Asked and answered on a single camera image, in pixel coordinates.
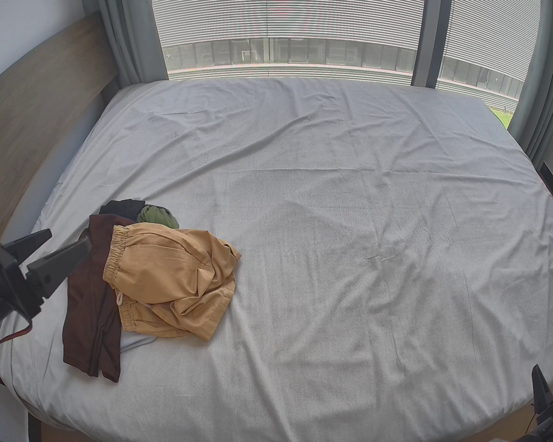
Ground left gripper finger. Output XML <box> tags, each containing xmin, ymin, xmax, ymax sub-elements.
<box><xmin>25</xmin><ymin>238</ymin><xmax>94</xmax><ymax>300</ymax></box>
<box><xmin>7</xmin><ymin>229</ymin><xmax>53</xmax><ymax>266</ymax></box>

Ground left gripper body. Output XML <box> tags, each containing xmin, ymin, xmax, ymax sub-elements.
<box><xmin>0</xmin><ymin>246</ymin><xmax>42</xmax><ymax>317</ymax></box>

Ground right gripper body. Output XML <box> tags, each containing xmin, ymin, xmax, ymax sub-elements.
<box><xmin>530</xmin><ymin>401</ymin><xmax>553</xmax><ymax>442</ymax></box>

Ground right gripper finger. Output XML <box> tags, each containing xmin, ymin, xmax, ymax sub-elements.
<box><xmin>532</xmin><ymin>364</ymin><xmax>553</xmax><ymax>413</ymax></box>

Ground tan shorts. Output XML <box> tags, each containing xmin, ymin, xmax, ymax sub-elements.
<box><xmin>102</xmin><ymin>224</ymin><xmax>242</xmax><ymax>342</ymax></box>

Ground bed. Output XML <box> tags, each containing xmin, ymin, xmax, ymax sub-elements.
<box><xmin>0</xmin><ymin>11</ymin><xmax>553</xmax><ymax>442</ymax></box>

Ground brown garment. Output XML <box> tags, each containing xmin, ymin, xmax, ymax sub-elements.
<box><xmin>62</xmin><ymin>215</ymin><xmax>134</xmax><ymax>383</ymax></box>

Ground black garment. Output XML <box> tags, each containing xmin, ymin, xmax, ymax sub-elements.
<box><xmin>98</xmin><ymin>198</ymin><xmax>148</xmax><ymax>224</ymax></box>

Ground white garment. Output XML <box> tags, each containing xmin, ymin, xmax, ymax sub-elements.
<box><xmin>119</xmin><ymin>333</ymin><xmax>158</xmax><ymax>354</ymax></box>

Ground green garment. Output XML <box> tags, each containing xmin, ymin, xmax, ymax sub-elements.
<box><xmin>136</xmin><ymin>204</ymin><xmax>180</xmax><ymax>230</ymax></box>

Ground grey-green curtain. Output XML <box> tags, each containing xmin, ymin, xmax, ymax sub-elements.
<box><xmin>78</xmin><ymin>0</ymin><xmax>169</xmax><ymax>88</ymax></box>
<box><xmin>507</xmin><ymin>0</ymin><xmax>553</xmax><ymax>167</ymax></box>

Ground window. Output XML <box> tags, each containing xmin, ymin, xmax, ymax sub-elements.
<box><xmin>147</xmin><ymin>0</ymin><xmax>543</xmax><ymax>128</ymax></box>

